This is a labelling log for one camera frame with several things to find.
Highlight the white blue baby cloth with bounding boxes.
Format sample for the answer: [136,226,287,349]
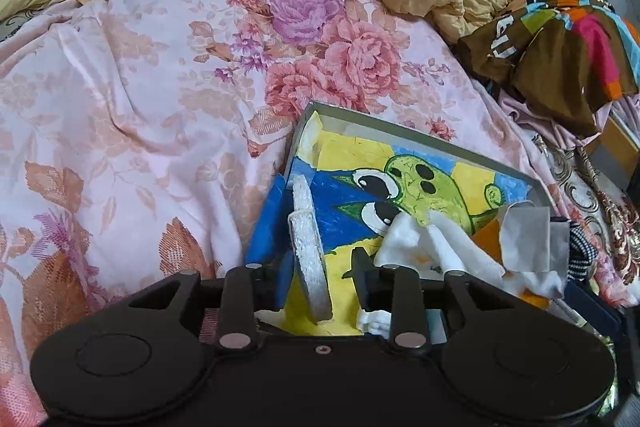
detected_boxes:
[373,210,568,309]

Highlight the white cloth bandage roll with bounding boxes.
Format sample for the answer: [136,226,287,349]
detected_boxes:
[288,174,333,322]

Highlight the black dotted sock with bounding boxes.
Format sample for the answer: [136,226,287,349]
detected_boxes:
[568,221,598,282]

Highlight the grey cloth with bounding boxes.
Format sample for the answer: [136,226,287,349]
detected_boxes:
[497,200,570,277]

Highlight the white brocade patterned blanket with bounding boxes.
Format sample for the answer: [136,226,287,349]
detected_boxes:
[533,134,639,308]

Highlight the grey tray with cartoon towel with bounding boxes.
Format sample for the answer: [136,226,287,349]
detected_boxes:
[245,102,551,336]

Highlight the pink floral bedsheet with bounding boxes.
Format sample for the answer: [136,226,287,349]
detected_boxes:
[0,0,640,427]

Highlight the colourful brown patchwork cloth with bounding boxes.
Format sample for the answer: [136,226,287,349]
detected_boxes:
[458,0,639,138]

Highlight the wooden bed frame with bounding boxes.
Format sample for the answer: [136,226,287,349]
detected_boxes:
[586,114,639,188]

